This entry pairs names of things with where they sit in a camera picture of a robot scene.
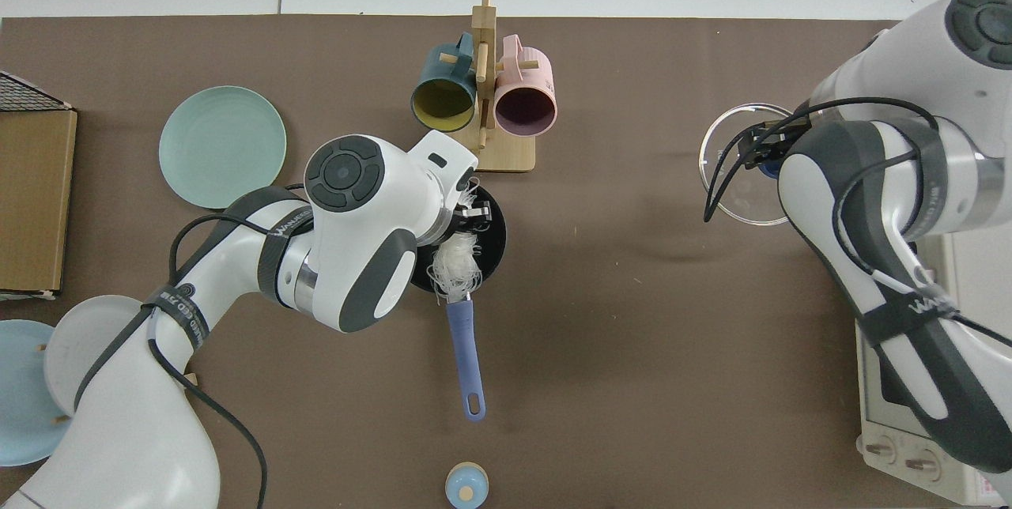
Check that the white vermicelli bundle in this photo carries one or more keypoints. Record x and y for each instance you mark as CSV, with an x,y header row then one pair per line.
x,y
458,268

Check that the glass lid with blue knob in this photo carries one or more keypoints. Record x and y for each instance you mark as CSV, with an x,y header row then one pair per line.
x,y
735,201

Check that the teal round plate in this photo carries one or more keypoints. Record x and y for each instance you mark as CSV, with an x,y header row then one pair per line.
x,y
221,145

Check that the white round plate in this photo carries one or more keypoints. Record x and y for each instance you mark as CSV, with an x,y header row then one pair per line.
x,y
79,351

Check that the light blue round plate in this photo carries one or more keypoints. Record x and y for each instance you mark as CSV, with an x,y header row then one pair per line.
x,y
20,414

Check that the wooden cup stand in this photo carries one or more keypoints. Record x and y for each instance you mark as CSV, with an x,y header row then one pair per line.
x,y
506,153

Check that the dark teal mug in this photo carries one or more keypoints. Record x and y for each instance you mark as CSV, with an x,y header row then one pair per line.
x,y
431,70

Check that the pink ribbed mug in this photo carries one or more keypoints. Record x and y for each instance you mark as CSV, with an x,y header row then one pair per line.
x,y
538,70

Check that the brown table cloth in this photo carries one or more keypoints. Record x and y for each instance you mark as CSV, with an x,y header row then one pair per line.
x,y
632,335

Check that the small blue round thing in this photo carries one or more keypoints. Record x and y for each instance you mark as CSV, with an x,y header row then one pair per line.
x,y
466,487

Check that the pale toaster oven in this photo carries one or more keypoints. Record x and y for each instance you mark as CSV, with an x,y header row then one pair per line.
x,y
893,454

